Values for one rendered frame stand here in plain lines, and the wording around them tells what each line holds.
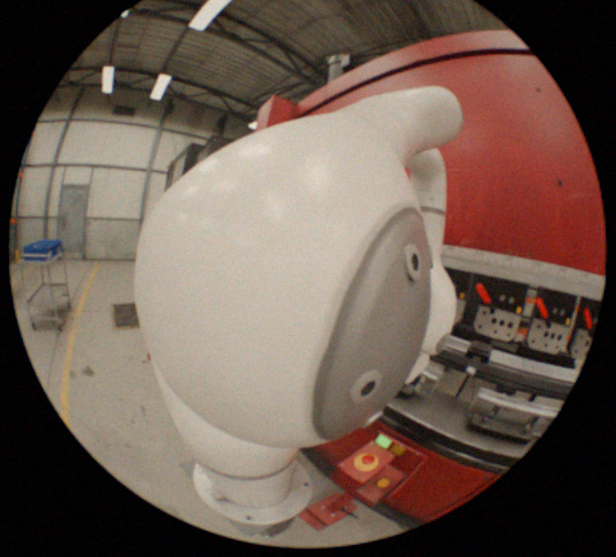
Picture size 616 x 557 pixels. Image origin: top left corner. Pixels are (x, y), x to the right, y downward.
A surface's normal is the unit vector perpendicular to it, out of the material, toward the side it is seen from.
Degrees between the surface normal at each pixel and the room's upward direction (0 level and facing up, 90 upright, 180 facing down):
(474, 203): 90
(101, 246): 90
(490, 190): 90
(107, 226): 90
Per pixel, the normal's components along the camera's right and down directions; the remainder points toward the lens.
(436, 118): 0.19, 0.49
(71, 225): 0.76, 0.14
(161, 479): 0.11, -0.99
